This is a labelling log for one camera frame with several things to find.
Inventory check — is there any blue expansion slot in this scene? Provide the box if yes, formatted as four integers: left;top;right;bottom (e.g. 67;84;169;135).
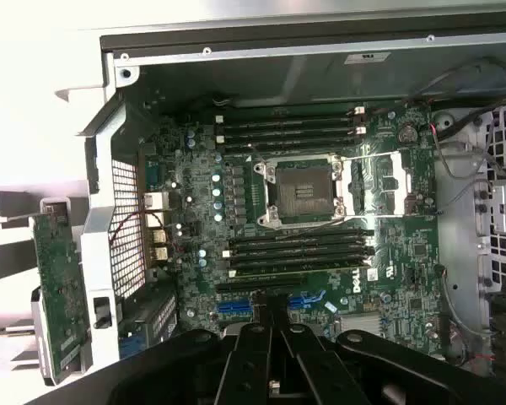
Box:
216;294;324;316

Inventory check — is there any silver finned chipset heatsink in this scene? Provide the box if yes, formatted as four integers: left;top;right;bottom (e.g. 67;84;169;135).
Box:
340;312;384;339

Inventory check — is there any black expansion slot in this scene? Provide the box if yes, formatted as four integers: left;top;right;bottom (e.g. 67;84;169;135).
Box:
215;273;310;294

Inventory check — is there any green Dell motherboard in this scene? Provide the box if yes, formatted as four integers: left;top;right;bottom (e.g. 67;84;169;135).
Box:
138;100;444;364

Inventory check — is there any thin metal locking lever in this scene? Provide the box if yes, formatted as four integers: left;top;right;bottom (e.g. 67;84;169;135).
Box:
343;210;442;220
339;150;406;164

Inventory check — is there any CPU socket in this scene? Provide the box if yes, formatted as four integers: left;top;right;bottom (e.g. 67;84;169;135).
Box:
252;154;349;229

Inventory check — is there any round coin cell battery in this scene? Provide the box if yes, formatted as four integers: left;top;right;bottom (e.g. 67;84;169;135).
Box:
398;125;419;145

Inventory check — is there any metal disk bay cage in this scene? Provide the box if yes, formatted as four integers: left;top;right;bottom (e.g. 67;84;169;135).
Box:
474;99;506;381

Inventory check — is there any open black PC case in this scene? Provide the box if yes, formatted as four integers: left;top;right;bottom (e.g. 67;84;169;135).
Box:
54;16;506;392

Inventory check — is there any grey wire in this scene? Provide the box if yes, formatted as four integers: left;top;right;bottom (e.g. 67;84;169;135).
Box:
440;269;490;338

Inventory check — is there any dark case cable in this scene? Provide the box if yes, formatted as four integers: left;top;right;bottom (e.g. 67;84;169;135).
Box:
404;57;506;106

